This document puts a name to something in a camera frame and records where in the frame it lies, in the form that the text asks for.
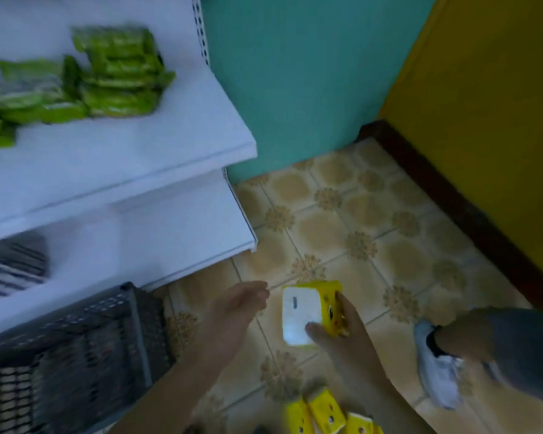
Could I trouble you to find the person's right hand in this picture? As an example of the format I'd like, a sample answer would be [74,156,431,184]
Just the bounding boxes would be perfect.
[305,291,391,396]

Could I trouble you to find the person's left hand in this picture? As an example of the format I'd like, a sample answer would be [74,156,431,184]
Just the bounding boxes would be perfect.
[197,281,271,365]

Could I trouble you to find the yellow tissue pack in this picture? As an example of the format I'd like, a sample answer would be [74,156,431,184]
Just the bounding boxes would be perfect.
[344,412,384,434]
[308,388,347,434]
[281,280,349,348]
[284,398,316,434]

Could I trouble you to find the person's left forearm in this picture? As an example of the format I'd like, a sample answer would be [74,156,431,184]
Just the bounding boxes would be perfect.
[108,344,230,434]

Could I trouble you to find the person's right forearm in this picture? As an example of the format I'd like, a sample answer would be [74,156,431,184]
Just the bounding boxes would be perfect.
[344,377,437,434]

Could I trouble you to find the black sock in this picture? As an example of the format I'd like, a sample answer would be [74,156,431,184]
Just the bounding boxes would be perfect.
[426,326,449,358]

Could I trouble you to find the white sneaker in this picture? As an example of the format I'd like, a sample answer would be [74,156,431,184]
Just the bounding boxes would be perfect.
[413,319,466,411]

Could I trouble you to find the person's leg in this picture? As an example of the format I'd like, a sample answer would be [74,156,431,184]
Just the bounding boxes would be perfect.
[434,308,503,372]

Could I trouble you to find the dark plastic crate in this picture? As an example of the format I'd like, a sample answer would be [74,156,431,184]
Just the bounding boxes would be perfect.
[0,282,177,434]

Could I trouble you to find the dark brown baseboard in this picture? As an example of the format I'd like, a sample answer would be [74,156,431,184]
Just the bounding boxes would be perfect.
[357,119,543,318]

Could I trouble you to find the white metal shelf unit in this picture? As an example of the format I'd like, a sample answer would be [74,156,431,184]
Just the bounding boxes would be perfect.
[0,0,259,344]

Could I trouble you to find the grey shorts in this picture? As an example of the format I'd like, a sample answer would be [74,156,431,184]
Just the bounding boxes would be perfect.
[482,308,543,408]

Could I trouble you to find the striped black white packets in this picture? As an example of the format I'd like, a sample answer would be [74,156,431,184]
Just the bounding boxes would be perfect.
[0,232,50,306]

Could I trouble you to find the pile of green packets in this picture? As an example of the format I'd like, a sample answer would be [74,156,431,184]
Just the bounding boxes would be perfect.
[0,24,177,150]

